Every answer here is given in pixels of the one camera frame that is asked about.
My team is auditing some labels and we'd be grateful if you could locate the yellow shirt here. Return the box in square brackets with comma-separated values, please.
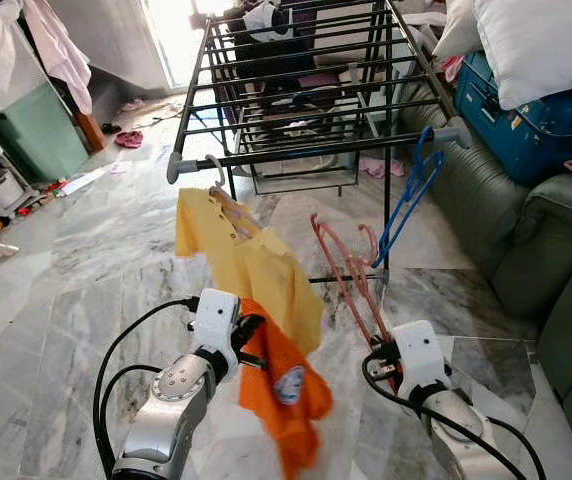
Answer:
[174, 187, 325, 356]

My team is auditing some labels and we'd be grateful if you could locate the red plastic hanger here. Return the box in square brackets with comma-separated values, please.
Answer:
[311, 213, 367, 331]

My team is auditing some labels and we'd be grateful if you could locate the brown wooden hanger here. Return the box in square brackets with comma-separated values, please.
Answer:
[204, 155, 262, 241]

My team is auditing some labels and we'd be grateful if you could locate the blue plastic hanger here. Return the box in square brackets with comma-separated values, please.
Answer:
[371, 125, 445, 269]

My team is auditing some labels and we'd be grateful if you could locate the black clothes drying rack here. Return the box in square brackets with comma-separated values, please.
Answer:
[166, 0, 472, 286]

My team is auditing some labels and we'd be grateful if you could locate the pink cloth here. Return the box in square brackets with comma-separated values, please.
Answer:
[361, 155, 407, 181]

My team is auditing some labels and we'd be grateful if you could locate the white paper sheet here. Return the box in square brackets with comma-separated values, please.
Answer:
[58, 168, 109, 196]

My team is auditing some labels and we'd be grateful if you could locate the maroon cloth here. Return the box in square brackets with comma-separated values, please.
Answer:
[114, 128, 145, 149]

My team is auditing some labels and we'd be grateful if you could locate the blue suitcase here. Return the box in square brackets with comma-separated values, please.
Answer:
[454, 50, 572, 186]

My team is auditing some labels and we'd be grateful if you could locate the green plastic bin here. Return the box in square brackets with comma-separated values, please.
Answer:
[0, 80, 92, 183]

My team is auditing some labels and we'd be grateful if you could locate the pale pink hanging garment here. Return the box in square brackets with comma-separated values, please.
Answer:
[21, 0, 95, 116]

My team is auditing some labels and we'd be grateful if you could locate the white pillow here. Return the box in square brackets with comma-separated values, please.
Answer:
[474, 0, 572, 111]
[431, 0, 482, 61]

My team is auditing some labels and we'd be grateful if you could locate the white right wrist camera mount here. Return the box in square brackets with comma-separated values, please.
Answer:
[391, 320, 452, 393]

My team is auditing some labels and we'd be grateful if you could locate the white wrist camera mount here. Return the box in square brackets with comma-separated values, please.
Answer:
[194, 288, 242, 356]
[391, 320, 452, 393]

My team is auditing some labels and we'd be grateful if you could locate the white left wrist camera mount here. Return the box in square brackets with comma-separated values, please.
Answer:
[194, 288, 242, 356]

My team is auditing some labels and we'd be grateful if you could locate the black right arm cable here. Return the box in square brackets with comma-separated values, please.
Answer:
[361, 350, 547, 480]

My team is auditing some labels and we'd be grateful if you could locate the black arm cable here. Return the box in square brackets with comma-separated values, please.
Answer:
[99, 363, 162, 471]
[93, 297, 199, 471]
[361, 350, 547, 480]

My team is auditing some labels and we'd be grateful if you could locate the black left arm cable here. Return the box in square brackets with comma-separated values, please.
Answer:
[99, 363, 162, 471]
[93, 297, 199, 471]

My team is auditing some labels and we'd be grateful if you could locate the brown wooden post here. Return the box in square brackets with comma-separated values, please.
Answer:
[74, 108, 107, 153]

